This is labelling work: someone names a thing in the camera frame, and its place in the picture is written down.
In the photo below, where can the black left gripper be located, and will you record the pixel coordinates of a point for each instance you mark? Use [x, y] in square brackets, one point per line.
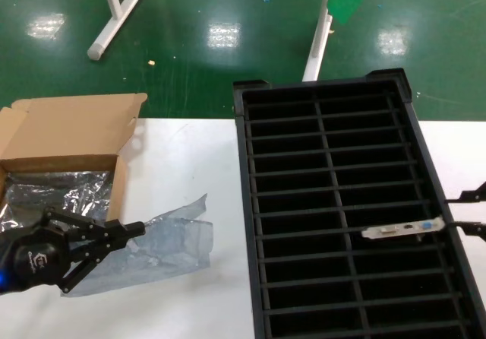
[34, 259]

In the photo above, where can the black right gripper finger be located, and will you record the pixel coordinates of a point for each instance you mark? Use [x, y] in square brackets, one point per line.
[474, 197]
[476, 230]

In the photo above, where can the translucent grey antistatic bag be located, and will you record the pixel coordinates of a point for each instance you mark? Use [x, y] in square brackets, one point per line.
[178, 240]

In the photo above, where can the graphics card with metal bracket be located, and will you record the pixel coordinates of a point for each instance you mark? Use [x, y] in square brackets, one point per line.
[387, 232]

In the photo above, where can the silver packaging film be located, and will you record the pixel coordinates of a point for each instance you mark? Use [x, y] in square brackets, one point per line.
[57, 187]

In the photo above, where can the brown cardboard box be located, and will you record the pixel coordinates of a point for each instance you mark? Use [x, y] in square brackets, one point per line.
[68, 126]

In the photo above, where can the black compartment container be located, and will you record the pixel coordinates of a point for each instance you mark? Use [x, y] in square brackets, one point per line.
[243, 164]

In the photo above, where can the white T-shaped table leg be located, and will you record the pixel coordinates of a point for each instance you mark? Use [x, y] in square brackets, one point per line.
[114, 27]

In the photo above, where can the white slanted table leg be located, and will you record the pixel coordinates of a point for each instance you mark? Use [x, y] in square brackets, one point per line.
[317, 46]

